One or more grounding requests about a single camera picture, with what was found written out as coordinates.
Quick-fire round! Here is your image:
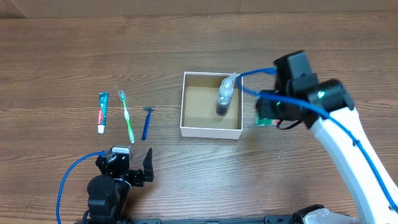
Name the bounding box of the green Dettol soap bar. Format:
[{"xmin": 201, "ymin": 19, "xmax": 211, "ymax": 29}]
[{"xmin": 255, "ymin": 114, "xmax": 279, "ymax": 126}]

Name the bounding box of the clear bottle with dark liquid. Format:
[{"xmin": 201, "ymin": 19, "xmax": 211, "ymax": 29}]
[{"xmin": 216, "ymin": 72, "xmax": 238, "ymax": 116}]

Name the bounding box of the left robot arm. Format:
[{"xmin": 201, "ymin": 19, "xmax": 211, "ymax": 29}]
[{"xmin": 82, "ymin": 145, "xmax": 154, "ymax": 223}]

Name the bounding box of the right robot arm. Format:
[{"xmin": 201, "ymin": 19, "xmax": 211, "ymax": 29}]
[{"xmin": 254, "ymin": 73, "xmax": 397, "ymax": 223}]

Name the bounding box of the blue disposable razor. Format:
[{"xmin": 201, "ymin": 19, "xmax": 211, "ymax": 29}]
[{"xmin": 141, "ymin": 106, "xmax": 154, "ymax": 141}]

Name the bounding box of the white cardboard box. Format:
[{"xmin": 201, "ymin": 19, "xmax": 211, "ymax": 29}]
[{"xmin": 180, "ymin": 72, "xmax": 243, "ymax": 139}]

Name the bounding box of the Colgate toothpaste tube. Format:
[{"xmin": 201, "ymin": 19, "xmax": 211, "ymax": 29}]
[{"xmin": 97, "ymin": 91, "xmax": 109, "ymax": 134}]

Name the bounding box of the green white toothbrush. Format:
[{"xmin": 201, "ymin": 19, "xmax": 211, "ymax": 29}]
[{"xmin": 119, "ymin": 90, "xmax": 135, "ymax": 144}]

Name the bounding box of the right blue cable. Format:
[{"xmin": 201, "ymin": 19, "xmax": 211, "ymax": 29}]
[{"xmin": 236, "ymin": 67, "xmax": 398, "ymax": 214}]

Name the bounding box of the blue cable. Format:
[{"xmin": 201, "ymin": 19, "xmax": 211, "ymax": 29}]
[
  {"xmin": 236, "ymin": 67, "xmax": 398, "ymax": 214},
  {"xmin": 55, "ymin": 151, "xmax": 106, "ymax": 224}
]

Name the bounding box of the left blue cable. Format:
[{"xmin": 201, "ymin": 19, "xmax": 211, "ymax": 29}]
[{"xmin": 55, "ymin": 151, "xmax": 106, "ymax": 224}]

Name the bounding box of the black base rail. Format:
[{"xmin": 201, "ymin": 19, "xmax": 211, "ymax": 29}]
[{"xmin": 74, "ymin": 214, "xmax": 296, "ymax": 224}]

